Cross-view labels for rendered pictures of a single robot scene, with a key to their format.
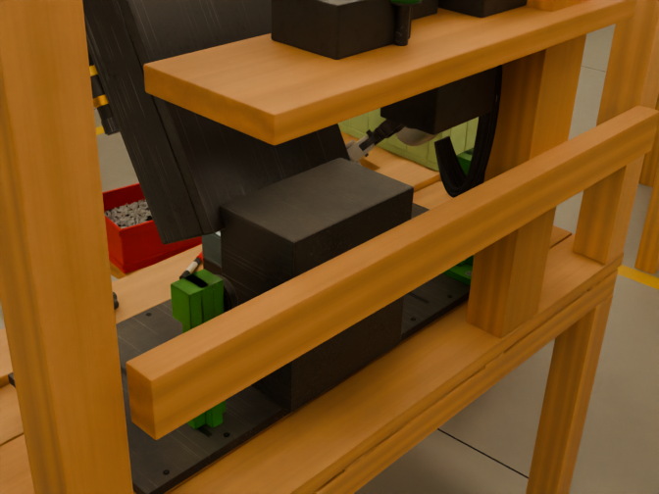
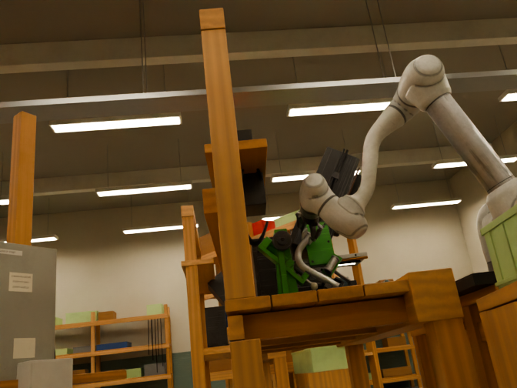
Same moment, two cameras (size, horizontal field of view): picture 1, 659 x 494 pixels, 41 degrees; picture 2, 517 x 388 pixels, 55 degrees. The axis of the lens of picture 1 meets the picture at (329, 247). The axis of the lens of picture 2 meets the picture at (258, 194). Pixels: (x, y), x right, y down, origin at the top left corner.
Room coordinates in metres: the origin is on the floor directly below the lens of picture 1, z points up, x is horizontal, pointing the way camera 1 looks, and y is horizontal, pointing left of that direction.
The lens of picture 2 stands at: (3.00, -1.67, 0.67)
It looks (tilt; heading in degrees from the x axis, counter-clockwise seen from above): 20 degrees up; 135
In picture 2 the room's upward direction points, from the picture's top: 7 degrees counter-clockwise
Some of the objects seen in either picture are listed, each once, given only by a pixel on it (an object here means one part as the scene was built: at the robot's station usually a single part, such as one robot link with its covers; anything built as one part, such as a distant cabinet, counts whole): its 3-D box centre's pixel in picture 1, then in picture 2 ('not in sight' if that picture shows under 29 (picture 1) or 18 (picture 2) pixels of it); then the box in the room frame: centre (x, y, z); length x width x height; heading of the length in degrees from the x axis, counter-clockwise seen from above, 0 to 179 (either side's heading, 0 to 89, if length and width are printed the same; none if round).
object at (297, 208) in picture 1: (317, 278); (274, 279); (1.36, 0.02, 1.07); 0.30 x 0.18 x 0.34; 138
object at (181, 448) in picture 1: (303, 309); not in sight; (1.54, 0.05, 0.89); 1.10 x 0.42 x 0.02; 138
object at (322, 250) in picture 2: not in sight; (318, 245); (1.63, 0.05, 1.17); 0.13 x 0.12 x 0.20; 138
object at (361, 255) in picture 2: not in sight; (323, 263); (1.54, 0.18, 1.11); 0.39 x 0.16 x 0.03; 48
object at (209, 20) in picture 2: not in sight; (223, 117); (1.33, -0.17, 1.89); 1.50 x 0.09 x 0.09; 138
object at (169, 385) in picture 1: (466, 224); (221, 246); (1.29, -0.22, 1.23); 1.30 x 0.05 x 0.09; 138
